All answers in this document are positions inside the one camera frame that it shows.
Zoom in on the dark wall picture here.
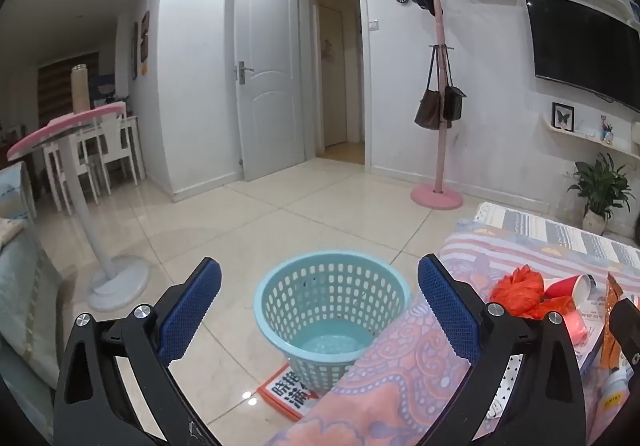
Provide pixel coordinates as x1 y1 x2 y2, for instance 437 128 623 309
140 10 151 64

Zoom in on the black hanging bag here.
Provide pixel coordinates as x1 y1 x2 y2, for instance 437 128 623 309
442 86 467 123

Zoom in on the butterfly picture frame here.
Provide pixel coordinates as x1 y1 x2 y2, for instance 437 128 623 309
552 102 576 133

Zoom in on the beige thermos bottle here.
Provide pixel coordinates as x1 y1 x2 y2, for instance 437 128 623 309
71 64 91 114

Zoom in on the white printed paper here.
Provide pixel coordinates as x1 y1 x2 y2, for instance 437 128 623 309
580 283 613 362

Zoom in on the light blue plastic basket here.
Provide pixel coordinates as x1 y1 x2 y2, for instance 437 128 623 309
253 252 412 394

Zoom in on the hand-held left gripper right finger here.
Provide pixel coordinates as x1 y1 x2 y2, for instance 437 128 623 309
417 253 588 446

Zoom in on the brown hanging bag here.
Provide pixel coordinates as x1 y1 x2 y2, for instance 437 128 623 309
414 86 443 131

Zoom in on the red paper cup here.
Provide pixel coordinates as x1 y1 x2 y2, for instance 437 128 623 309
542 274 597 307

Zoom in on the red printed floor flyer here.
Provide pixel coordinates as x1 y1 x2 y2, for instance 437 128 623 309
257 363 321 422

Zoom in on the white bottle with yellow label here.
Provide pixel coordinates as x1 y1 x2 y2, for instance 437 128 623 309
600 366 632 419

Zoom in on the white dining chair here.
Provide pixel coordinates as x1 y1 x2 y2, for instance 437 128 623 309
42 126 101 211
97 115 146 197

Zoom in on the pink patterned blanket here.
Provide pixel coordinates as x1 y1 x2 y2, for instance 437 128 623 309
265 203 640 446

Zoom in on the pink round pedestal table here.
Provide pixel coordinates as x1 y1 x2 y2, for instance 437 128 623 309
6 102 151 311

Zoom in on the green potted plant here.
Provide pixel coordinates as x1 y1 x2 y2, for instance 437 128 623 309
570 153 637 237

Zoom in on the light blue sofa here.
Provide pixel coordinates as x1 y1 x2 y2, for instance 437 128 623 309
0 161 63 377

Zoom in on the red plastic bag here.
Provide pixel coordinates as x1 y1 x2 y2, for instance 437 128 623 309
489 264 576 319

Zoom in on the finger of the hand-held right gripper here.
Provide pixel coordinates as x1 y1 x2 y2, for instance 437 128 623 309
609 297 640 377

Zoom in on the black wall television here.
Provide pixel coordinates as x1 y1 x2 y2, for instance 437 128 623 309
523 0 640 114

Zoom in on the white door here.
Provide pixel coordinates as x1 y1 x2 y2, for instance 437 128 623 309
225 0 307 183

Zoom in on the white curved wall shelf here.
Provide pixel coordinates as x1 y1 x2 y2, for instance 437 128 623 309
540 113 640 149

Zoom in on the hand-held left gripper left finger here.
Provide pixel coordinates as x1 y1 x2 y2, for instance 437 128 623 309
52 256 223 446

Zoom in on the orange snack packet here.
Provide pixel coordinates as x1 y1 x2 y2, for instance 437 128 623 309
599 272 626 372

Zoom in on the pink coat rack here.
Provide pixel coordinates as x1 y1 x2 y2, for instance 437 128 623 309
410 0 465 211

